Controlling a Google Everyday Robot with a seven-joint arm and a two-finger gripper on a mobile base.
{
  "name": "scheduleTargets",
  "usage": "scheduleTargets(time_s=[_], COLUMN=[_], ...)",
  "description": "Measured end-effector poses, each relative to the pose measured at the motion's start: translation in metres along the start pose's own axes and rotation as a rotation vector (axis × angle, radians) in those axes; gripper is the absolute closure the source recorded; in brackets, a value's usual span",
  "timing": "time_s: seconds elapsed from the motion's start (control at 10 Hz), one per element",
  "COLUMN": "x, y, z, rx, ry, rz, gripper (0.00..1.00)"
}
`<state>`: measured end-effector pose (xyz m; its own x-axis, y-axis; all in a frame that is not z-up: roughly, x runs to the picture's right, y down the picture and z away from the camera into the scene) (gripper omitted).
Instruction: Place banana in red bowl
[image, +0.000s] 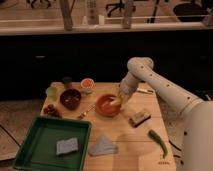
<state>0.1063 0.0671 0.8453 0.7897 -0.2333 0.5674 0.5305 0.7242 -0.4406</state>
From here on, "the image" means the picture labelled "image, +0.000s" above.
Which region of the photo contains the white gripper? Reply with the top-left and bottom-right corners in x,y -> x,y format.
117,73 -> 138,105

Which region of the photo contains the yellow banana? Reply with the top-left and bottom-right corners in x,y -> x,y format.
110,99 -> 121,106

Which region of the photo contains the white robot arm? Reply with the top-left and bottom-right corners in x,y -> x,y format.
118,57 -> 213,171

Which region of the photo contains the red bowl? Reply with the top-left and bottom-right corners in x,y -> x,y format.
95,94 -> 120,117

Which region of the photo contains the small bowl with orange contents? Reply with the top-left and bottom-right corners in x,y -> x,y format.
80,78 -> 95,94

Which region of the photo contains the dark brown bowl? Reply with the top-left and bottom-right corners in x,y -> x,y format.
60,89 -> 81,110

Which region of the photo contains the metal spoon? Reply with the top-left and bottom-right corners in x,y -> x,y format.
77,104 -> 95,120

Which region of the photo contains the green chili pepper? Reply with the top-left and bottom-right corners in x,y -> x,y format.
148,130 -> 168,157

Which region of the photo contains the grey folded cloth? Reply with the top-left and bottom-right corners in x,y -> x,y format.
88,134 -> 118,156

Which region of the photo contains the dark cup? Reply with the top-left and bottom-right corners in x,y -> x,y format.
62,77 -> 72,89

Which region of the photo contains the light green cup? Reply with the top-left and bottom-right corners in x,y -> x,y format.
46,86 -> 58,101

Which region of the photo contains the bunch of dark grapes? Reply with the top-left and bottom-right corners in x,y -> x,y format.
43,104 -> 61,117

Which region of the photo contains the grey sponge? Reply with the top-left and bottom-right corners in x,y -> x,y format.
56,137 -> 78,155

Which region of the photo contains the green plastic tray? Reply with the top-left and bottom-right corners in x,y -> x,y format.
13,116 -> 91,171

